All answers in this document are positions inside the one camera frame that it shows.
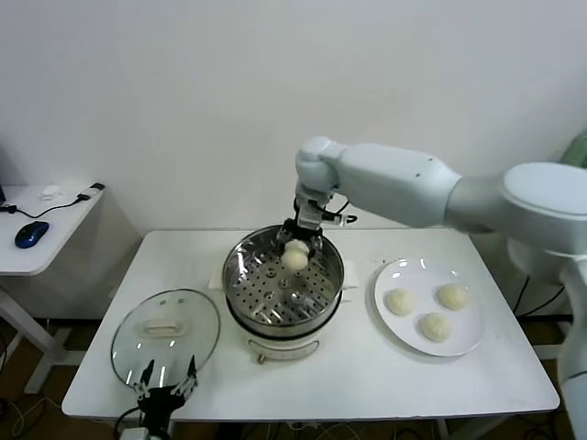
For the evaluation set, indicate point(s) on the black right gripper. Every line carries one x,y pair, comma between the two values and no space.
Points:
308,215

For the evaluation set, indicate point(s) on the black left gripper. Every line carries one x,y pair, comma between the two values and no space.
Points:
160,403

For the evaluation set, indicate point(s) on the white steamed baozi bun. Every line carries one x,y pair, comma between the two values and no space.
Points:
454,296
294,256
435,327
400,302

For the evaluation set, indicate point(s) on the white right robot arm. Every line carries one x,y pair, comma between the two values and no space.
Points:
390,174

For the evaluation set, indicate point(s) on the stainless steel steamer basket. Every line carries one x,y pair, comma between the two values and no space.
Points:
275,293

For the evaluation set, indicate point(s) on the glass pot lid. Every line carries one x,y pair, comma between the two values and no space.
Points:
160,339

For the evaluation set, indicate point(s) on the white electric cooker base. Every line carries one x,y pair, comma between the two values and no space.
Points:
282,349

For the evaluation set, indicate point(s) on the white round plate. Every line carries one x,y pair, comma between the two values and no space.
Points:
394,330

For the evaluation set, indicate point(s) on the white side table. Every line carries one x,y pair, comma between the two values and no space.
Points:
27,261

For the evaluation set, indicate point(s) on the blue computer mouse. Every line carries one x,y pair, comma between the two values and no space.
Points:
31,234

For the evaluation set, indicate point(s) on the white and black adapter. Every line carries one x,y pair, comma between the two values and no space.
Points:
91,191

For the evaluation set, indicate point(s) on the small white crumpled object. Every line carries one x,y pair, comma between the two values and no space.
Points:
51,193

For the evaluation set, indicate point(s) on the pale green appliance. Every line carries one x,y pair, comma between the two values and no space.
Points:
578,149

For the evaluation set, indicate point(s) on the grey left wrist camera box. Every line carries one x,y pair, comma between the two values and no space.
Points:
134,434

